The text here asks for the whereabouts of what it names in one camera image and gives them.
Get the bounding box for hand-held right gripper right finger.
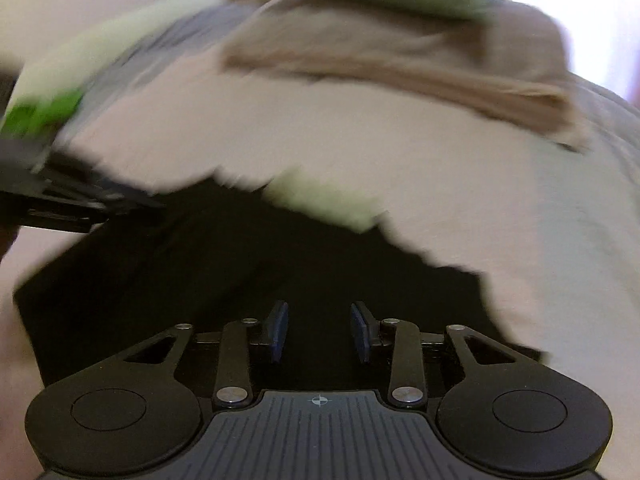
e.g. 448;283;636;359
350;301;522;409

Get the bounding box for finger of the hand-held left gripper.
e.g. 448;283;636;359
17;205;110;234
45;152;167;212

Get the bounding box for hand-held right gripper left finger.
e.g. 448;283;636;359
122;301;291;409

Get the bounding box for black pants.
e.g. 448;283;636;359
12;167;543;396

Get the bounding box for green leafy plant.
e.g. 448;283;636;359
0;85;87;142

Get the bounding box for pale green cloth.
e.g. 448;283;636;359
10;0;223;111

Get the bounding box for grey checked cloth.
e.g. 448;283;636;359
65;2;271;126

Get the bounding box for beige folded blanket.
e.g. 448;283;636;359
220;0;593;156

